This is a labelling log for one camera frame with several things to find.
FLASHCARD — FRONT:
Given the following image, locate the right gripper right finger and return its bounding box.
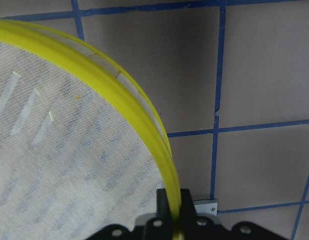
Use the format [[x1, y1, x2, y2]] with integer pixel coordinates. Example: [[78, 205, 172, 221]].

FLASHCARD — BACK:
[[179, 188, 197, 220]]

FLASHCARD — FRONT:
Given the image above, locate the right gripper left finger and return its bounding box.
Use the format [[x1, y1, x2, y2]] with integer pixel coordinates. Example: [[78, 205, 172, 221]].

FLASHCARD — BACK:
[[156, 188, 172, 220]]

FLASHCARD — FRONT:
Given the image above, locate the yellow steamer layer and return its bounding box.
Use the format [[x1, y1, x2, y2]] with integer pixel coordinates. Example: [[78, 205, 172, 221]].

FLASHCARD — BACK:
[[0, 19, 181, 240]]

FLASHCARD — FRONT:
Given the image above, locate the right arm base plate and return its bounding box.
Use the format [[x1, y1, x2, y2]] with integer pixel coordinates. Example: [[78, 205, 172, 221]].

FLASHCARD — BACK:
[[193, 199, 218, 216]]

